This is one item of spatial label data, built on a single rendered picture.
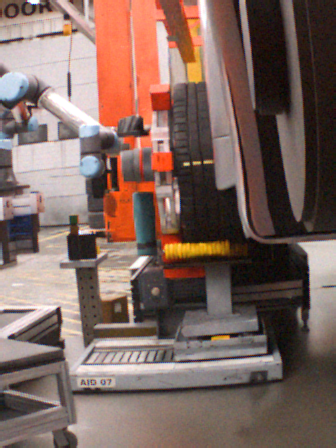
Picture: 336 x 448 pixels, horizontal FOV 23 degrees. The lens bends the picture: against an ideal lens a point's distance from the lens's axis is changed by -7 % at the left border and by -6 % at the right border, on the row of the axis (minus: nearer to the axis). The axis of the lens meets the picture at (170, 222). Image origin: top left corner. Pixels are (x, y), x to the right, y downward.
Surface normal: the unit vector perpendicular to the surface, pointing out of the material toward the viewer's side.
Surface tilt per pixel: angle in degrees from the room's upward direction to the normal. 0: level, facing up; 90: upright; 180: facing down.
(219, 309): 90
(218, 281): 90
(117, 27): 90
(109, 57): 90
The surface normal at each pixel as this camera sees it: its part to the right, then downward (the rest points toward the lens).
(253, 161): -0.07, -0.07
